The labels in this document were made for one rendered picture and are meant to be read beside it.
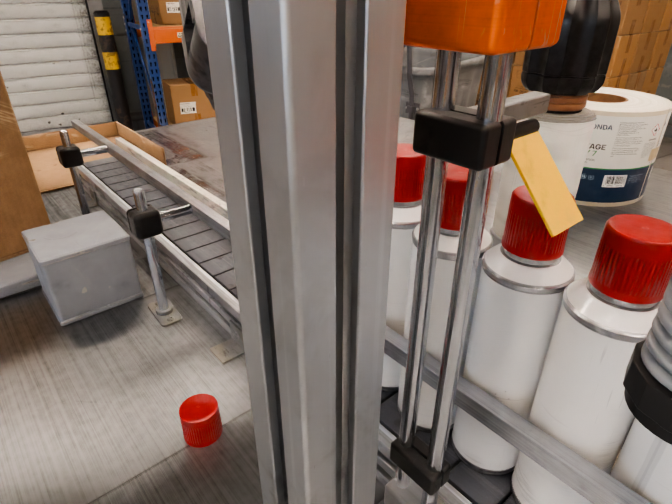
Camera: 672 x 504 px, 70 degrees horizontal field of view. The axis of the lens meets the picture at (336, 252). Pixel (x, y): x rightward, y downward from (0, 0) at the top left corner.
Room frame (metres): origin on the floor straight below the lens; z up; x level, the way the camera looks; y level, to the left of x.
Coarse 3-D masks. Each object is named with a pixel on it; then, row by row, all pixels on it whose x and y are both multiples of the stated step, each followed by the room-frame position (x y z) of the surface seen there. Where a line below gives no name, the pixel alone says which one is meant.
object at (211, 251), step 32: (96, 160) 0.90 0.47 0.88; (128, 192) 0.74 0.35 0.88; (160, 192) 0.74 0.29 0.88; (192, 224) 0.62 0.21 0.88; (192, 256) 0.53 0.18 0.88; (224, 256) 0.53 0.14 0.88; (384, 416) 0.27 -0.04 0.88; (448, 448) 0.24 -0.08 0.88; (448, 480) 0.22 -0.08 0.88; (480, 480) 0.21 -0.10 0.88
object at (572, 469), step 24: (72, 120) 0.89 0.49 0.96; (96, 144) 0.78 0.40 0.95; (144, 168) 0.63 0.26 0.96; (168, 192) 0.56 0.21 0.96; (216, 216) 0.47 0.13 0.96; (432, 360) 0.25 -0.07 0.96; (432, 384) 0.23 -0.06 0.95; (480, 408) 0.21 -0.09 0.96; (504, 408) 0.20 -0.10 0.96; (504, 432) 0.19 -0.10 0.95; (528, 432) 0.19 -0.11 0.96; (528, 456) 0.18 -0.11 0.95; (552, 456) 0.17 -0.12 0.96; (576, 456) 0.17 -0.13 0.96; (576, 480) 0.16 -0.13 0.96; (600, 480) 0.16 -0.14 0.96
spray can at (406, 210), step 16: (400, 144) 0.33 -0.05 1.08; (400, 160) 0.31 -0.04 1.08; (416, 160) 0.31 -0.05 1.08; (400, 176) 0.31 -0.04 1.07; (416, 176) 0.31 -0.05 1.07; (400, 192) 0.31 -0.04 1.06; (416, 192) 0.31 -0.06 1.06; (400, 208) 0.31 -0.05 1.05; (416, 208) 0.31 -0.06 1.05; (400, 224) 0.30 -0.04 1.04; (416, 224) 0.30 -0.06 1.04; (400, 240) 0.30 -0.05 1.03; (400, 256) 0.30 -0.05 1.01; (400, 272) 0.30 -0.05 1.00; (400, 288) 0.30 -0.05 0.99; (400, 304) 0.30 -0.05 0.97; (400, 320) 0.30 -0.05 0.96; (384, 368) 0.30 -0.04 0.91; (400, 368) 0.30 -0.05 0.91; (384, 384) 0.30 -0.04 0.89
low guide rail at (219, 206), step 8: (120, 144) 0.92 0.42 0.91; (128, 144) 0.89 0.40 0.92; (128, 152) 0.88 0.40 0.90; (136, 152) 0.85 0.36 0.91; (144, 152) 0.85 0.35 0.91; (144, 160) 0.82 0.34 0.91; (152, 160) 0.80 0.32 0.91; (152, 168) 0.80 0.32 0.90; (160, 168) 0.77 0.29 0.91; (168, 168) 0.76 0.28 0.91; (168, 176) 0.74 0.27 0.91; (176, 176) 0.72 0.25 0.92; (176, 184) 0.72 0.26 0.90; (184, 184) 0.70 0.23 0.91; (192, 184) 0.69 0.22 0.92; (192, 192) 0.68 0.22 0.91; (200, 192) 0.66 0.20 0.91; (208, 192) 0.66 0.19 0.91; (200, 200) 0.66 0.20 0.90; (208, 200) 0.64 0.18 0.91; (216, 200) 0.63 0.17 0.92; (216, 208) 0.62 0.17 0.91; (224, 208) 0.60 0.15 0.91; (224, 216) 0.60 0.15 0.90
